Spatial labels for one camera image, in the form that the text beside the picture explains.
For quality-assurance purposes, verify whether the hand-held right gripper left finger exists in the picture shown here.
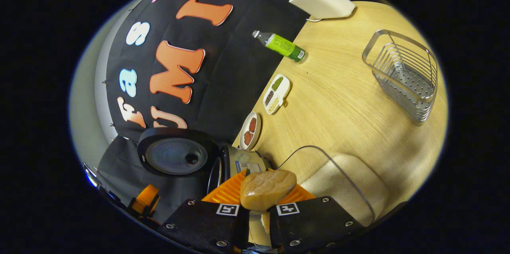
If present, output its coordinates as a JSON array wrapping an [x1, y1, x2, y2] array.
[[157, 168, 250, 253]]

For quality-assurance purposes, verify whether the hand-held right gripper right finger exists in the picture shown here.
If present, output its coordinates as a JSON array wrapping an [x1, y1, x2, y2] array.
[[267, 184, 367, 252]]

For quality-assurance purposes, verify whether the clear container of rice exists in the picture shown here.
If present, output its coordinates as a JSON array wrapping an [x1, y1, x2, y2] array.
[[277, 145, 389, 227]]

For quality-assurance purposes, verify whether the dark grey rice cooker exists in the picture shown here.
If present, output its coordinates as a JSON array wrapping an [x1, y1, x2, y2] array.
[[137, 128, 276, 195]]

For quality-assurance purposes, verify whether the wooden spoon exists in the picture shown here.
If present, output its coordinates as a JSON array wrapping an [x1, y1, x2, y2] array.
[[240, 169, 297, 247]]

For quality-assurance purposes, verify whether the metal wire chopstick holder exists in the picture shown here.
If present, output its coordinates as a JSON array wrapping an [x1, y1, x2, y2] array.
[[362, 29, 439, 125]]

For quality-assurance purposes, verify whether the white round plate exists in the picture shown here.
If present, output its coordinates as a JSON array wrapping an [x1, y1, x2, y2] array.
[[239, 111, 262, 151]]

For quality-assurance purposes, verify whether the white divided grain tray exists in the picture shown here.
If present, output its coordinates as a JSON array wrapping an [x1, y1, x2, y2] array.
[[263, 74, 291, 115]]

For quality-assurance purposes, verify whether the green label drink bottle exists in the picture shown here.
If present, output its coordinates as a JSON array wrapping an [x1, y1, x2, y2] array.
[[252, 30, 306, 63]]

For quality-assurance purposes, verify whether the white toaster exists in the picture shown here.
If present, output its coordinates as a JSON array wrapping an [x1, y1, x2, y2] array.
[[289, 0, 356, 20]]

